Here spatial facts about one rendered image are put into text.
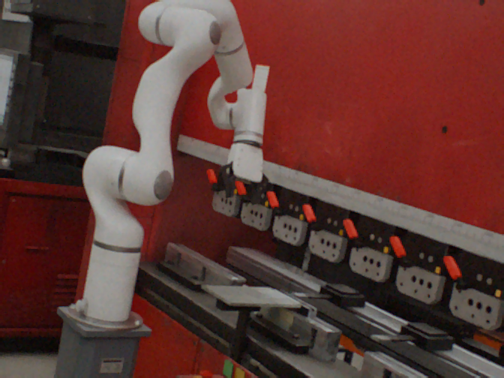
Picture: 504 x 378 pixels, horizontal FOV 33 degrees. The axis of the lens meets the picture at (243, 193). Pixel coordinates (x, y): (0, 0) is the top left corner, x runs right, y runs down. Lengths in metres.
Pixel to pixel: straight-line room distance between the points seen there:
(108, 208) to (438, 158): 0.86
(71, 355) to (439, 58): 1.21
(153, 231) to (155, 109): 1.43
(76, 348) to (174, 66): 0.72
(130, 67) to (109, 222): 1.42
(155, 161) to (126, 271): 0.28
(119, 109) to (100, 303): 1.47
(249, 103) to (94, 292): 0.74
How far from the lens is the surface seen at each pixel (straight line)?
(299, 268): 2.74
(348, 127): 2.57
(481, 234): 2.17
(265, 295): 2.72
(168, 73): 2.09
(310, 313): 2.69
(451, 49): 2.32
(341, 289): 2.89
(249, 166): 2.45
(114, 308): 2.12
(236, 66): 2.34
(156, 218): 3.45
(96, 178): 2.10
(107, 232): 2.08
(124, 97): 3.43
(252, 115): 2.47
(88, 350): 2.11
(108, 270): 2.09
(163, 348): 3.19
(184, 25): 2.10
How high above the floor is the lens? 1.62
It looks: 7 degrees down
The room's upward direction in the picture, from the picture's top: 11 degrees clockwise
